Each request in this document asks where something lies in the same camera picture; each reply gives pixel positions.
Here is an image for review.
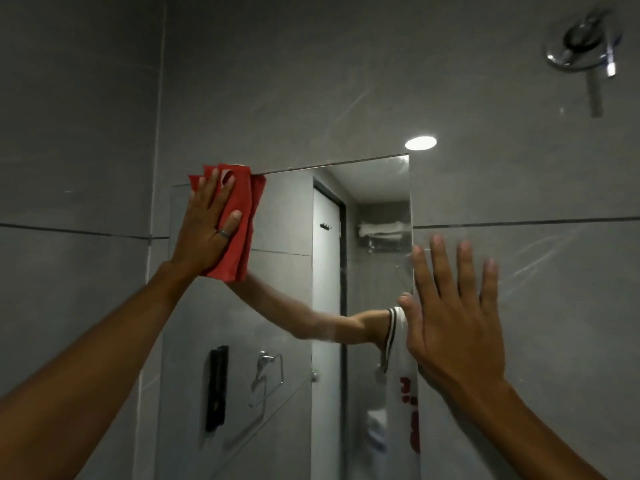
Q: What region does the person's right hand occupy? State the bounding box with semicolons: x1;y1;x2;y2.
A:
397;235;512;396

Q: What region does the person's left hand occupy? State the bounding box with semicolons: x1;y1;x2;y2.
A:
167;168;245;277

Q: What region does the red cleaning cloth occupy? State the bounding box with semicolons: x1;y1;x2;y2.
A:
188;164;267;283

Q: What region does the person's left forearm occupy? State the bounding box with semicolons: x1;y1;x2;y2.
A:
0;260;201;480

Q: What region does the person's right forearm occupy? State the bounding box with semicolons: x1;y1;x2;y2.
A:
434;380;609;480

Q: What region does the frameless wall mirror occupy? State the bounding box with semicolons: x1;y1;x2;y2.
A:
152;154;421;480

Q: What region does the chrome shower valve handle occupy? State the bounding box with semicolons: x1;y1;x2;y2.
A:
543;7;625;79

